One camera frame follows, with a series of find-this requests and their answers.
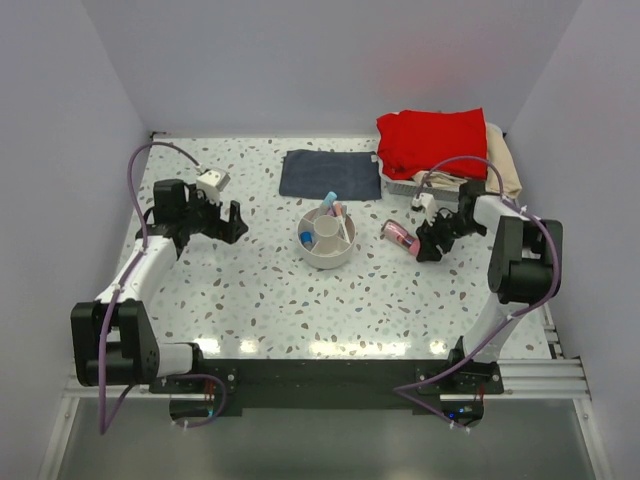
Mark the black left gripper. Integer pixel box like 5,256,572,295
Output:
180,185,247,245

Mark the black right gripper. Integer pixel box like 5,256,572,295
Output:
415,209,486,263

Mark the pink clear pencil case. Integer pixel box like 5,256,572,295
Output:
381,219,420,257

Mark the white thin pen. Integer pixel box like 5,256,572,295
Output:
339,217,351,244

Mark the white round divided organizer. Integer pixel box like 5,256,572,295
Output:
296,209,357,270

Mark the blue capped clear tube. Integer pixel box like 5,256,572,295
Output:
322,191,337,209

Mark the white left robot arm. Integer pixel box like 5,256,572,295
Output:
70,170,248,392

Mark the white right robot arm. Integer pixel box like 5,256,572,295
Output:
412,181,564,393

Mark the white plastic basket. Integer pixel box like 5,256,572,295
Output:
381,121,506,201

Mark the dark blue folded cloth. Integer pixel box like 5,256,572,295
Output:
279,150,382,201

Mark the red folded cloth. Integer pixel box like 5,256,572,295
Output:
376,108,488,180

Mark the beige folded cloth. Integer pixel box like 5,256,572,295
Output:
427,122,522,200

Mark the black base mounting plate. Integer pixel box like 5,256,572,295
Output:
149,359,505,419

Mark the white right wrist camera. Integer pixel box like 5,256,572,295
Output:
411,193,438,222

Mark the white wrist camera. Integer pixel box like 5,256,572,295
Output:
196,169,230,206
411,193,438,222

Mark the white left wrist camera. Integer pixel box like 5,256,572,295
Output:
196,169,230,206

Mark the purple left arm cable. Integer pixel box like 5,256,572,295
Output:
97,141,228,435

